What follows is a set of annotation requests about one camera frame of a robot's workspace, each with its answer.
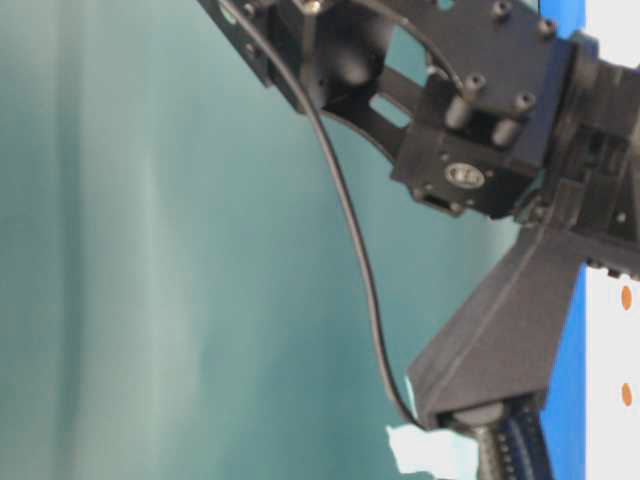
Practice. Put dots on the blue mat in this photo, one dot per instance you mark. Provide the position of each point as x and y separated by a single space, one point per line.
564 417

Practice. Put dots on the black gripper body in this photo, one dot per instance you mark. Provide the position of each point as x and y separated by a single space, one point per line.
586 210

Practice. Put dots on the white paper sheet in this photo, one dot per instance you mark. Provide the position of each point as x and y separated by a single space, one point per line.
612 305

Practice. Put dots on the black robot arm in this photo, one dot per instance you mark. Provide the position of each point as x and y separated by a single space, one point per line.
479 105

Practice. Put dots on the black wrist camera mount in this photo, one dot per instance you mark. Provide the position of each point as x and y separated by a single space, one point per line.
487 372

